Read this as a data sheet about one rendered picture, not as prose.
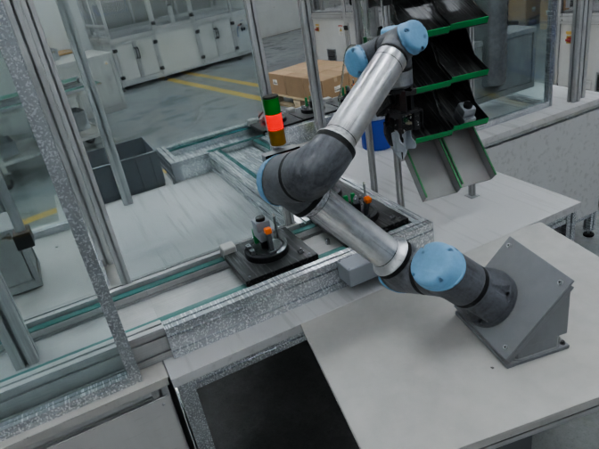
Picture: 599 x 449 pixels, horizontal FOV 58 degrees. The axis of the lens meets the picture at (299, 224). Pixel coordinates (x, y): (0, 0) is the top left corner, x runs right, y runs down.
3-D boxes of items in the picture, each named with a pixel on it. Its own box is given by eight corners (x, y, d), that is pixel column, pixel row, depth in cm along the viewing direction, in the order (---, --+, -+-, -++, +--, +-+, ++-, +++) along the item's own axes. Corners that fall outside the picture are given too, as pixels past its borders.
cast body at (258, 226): (274, 238, 168) (270, 217, 165) (261, 242, 167) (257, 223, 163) (264, 228, 175) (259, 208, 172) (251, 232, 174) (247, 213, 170)
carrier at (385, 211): (408, 223, 179) (406, 188, 173) (346, 248, 171) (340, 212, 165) (368, 200, 199) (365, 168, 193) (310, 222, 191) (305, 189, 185)
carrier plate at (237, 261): (318, 259, 167) (317, 253, 167) (247, 287, 159) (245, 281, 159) (286, 231, 187) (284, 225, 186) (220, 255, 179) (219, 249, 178)
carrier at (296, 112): (341, 111, 307) (339, 89, 302) (304, 123, 299) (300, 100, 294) (321, 104, 327) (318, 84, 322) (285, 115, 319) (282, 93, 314)
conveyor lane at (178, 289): (411, 247, 183) (408, 220, 178) (168, 346, 155) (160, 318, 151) (365, 218, 207) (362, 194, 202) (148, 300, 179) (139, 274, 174)
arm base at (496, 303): (529, 297, 129) (503, 280, 125) (483, 339, 134) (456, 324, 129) (497, 260, 142) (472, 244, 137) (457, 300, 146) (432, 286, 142)
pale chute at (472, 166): (491, 179, 190) (496, 174, 186) (457, 189, 188) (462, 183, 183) (459, 111, 198) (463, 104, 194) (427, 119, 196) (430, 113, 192)
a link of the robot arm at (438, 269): (477, 309, 127) (438, 286, 121) (436, 303, 138) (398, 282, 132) (492, 262, 130) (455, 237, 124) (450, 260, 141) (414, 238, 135)
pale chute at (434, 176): (457, 192, 185) (462, 187, 181) (422, 202, 183) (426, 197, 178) (426, 122, 194) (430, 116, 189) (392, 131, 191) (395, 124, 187)
